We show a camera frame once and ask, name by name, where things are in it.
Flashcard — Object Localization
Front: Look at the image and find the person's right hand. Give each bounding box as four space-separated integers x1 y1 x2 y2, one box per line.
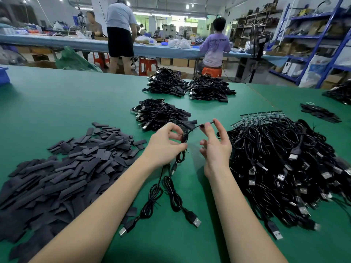
199 119 233 182

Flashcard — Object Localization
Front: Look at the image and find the person's left hand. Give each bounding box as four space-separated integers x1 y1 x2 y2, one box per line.
140 122 189 170

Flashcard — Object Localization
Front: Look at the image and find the black usb cable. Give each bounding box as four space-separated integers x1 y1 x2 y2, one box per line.
170 120 216 176

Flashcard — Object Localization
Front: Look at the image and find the heap of finished black cables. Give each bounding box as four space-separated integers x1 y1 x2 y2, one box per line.
131 98 198 133

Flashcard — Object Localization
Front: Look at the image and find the joined bunch of black cables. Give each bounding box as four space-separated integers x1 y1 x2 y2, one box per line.
119 161 203 237

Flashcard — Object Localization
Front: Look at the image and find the bundle of black cables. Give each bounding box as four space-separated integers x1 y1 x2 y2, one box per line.
143 67 190 98
188 75 237 103

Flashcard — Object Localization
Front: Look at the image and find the large pile of black cables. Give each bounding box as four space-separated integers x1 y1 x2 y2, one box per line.
227 114 351 240

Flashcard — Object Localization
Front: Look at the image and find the small bundle of cables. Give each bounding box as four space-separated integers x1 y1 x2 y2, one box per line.
300 102 342 124

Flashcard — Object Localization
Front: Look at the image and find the pile of black sleeve strips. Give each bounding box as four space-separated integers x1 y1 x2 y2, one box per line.
0 122 148 263

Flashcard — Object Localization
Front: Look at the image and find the huge heap of black cables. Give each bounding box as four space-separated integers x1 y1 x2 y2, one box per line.
322 80 351 105

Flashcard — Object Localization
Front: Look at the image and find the person's right forearm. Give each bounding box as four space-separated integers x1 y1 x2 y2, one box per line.
208 172 288 263

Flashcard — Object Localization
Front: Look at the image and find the person's left forearm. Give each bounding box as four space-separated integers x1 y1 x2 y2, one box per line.
30 159 160 263

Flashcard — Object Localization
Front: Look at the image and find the orange plastic stool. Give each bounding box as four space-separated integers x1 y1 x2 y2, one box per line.
201 66 223 79

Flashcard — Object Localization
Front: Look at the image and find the black tripod stand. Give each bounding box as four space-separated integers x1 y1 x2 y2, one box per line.
236 24 269 84

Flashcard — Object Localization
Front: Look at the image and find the green plastic bag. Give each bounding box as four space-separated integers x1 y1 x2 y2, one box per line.
54 46 103 72

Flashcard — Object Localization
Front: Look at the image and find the white plastic bag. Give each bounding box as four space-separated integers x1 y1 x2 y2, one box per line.
298 54 331 89

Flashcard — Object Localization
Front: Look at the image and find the dark storage shelf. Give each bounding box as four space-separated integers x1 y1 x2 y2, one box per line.
230 1 279 48

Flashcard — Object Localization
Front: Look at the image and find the open cardboard box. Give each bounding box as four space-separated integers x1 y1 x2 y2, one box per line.
24 60 57 69

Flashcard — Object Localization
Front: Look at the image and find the long blue work table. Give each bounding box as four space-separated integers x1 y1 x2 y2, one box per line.
0 34 288 66

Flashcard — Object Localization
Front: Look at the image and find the blue metal shelving rack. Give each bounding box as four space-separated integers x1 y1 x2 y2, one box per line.
268 0 351 90

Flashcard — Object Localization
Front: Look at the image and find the blue plastic bin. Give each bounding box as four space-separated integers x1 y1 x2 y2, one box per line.
0 65 11 85

